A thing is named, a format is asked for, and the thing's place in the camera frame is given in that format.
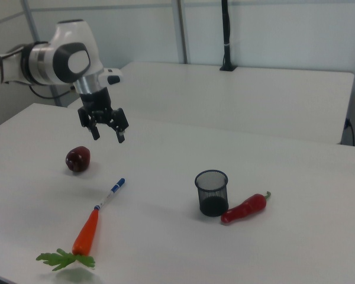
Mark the blue capped white marker pen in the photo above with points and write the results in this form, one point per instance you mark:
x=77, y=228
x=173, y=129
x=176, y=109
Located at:
x=111, y=192

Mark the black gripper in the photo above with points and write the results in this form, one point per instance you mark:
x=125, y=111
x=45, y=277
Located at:
x=96, y=103

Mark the dark red apple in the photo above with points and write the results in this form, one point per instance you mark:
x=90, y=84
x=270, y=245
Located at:
x=77, y=159

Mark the black mesh pen cup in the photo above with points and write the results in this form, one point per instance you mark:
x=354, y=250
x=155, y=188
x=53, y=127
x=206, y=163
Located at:
x=213, y=204

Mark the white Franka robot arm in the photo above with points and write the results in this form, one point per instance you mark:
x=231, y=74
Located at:
x=62, y=59

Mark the orange carrot with green leaves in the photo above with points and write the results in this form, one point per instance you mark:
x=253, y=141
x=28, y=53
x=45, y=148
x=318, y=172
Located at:
x=87, y=230

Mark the black camera pole with base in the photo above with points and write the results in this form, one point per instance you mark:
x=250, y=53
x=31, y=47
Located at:
x=226, y=35

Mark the adjacent white table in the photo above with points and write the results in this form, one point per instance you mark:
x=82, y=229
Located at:
x=239, y=97

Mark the red chili pepper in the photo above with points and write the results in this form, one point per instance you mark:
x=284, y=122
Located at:
x=245, y=211

